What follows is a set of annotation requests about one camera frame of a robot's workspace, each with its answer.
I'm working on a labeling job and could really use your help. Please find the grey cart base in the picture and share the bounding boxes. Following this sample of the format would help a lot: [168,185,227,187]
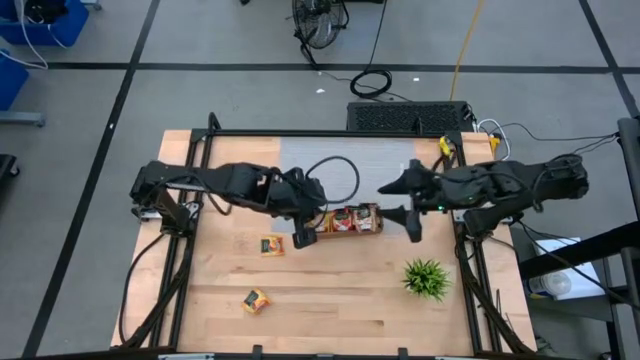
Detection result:
[0,110,47,127]

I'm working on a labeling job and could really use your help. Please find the black floor fan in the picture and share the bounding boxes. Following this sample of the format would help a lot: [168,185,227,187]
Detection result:
[292,0,350,69]

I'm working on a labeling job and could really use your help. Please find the black left wrist camera cable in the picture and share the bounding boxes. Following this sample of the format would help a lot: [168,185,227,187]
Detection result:
[303,155,362,206]

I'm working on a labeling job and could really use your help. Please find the coiled black cable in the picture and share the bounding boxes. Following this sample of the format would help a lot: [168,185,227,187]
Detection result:
[349,0,394,100]

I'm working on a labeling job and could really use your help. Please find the black metal cart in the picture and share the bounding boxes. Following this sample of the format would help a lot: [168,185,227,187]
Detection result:
[517,117,640,360]

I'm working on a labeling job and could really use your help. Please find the blue storage bin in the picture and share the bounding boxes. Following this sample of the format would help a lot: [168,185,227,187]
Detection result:
[0,0,92,48]
[0,49,31,113]

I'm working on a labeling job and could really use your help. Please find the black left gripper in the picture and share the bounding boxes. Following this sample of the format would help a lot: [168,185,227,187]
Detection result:
[269,167,329,222]

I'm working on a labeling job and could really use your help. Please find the black computer case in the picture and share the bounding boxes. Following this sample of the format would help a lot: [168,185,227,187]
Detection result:
[346,101,475,134]

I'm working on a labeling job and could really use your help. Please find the white items on cart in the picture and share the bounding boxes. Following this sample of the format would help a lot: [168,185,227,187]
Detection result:
[527,236,609,302]

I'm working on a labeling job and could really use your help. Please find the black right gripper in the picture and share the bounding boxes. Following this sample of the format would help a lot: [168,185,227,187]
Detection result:
[376,158,454,224]

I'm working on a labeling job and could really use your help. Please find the green spiky potted plant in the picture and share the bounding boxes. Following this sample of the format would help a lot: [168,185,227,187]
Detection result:
[401,257,453,303]

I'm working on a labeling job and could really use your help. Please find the yellow hanging power cord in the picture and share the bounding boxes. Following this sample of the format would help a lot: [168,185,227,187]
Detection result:
[448,0,486,101]

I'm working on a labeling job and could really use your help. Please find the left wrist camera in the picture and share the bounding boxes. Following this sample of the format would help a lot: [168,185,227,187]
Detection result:
[292,227,319,250]

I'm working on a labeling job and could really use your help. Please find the white cable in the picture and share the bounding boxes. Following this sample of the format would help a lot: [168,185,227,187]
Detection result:
[477,118,512,162]

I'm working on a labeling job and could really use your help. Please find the grey woven table mat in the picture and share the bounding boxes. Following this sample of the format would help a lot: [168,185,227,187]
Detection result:
[277,136,417,236]

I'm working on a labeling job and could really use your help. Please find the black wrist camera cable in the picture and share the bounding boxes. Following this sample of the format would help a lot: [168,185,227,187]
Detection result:
[429,149,454,174]
[303,155,362,206]

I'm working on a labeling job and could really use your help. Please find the wooden tea box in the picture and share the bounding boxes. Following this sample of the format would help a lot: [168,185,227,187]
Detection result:
[310,202,386,241]

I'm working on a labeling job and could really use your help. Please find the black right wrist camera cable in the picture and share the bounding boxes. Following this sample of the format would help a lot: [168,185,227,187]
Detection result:
[429,149,454,174]

